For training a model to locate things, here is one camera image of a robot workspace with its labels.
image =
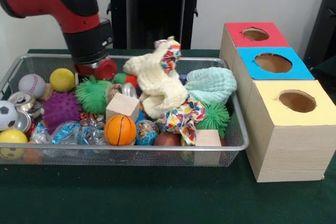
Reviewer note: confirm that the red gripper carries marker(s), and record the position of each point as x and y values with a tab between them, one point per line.
105	69

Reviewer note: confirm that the green spiky ball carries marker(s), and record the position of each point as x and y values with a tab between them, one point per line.
218	115
92	95

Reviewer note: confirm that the cream waffle cloth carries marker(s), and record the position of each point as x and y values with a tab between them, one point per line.
157	87

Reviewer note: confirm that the colourful patterned cloth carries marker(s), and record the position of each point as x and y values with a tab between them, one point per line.
170	57
183	119

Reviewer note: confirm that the mint green waffle cloth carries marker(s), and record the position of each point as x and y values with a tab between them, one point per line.
212	85

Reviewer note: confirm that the wooden three-hole box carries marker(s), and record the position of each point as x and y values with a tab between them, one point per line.
288	150

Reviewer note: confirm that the purple spiky ball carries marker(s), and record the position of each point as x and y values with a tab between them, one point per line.
61	110

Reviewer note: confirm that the orange basketball toy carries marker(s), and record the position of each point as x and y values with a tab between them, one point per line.
120	130

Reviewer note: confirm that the globe print ball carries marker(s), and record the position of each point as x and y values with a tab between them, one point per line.
147	133

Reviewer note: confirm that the black and white soccer ball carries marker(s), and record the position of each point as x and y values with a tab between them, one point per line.
6	115

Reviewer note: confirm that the plain wooden cube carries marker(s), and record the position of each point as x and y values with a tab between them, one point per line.
208	138

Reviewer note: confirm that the dark green tablecloth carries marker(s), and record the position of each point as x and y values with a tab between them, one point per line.
326	66
157	197

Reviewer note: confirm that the black stand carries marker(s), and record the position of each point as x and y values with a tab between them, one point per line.
323	24

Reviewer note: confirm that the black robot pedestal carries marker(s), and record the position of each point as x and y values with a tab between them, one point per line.
147	11

